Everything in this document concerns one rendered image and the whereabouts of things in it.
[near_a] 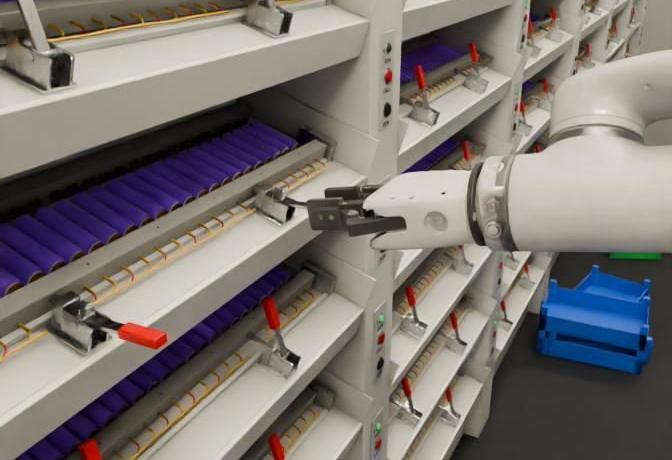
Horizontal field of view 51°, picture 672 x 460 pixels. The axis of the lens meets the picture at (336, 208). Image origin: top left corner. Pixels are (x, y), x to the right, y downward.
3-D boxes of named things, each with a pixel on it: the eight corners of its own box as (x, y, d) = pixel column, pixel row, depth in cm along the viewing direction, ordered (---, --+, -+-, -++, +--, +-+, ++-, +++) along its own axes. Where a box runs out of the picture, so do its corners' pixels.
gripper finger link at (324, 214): (359, 239, 64) (298, 239, 67) (374, 227, 67) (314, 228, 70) (353, 206, 63) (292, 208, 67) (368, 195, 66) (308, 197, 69)
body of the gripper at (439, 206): (484, 265, 58) (365, 263, 64) (515, 223, 67) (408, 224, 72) (473, 180, 56) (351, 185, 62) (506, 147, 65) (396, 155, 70)
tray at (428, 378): (482, 331, 169) (505, 287, 162) (378, 499, 119) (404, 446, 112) (409, 290, 175) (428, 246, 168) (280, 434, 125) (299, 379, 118)
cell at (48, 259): (10, 237, 59) (66, 274, 57) (-9, 245, 57) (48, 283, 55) (11, 219, 58) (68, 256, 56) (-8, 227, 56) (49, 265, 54)
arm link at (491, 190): (511, 269, 58) (476, 268, 59) (536, 231, 65) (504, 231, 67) (499, 172, 56) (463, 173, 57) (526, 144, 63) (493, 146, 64)
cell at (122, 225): (84, 205, 65) (136, 237, 64) (69, 212, 64) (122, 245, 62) (86, 189, 65) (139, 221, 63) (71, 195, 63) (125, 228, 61)
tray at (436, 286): (489, 260, 162) (512, 210, 155) (380, 407, 112) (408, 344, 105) (412, 220, 168) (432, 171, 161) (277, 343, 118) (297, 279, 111)
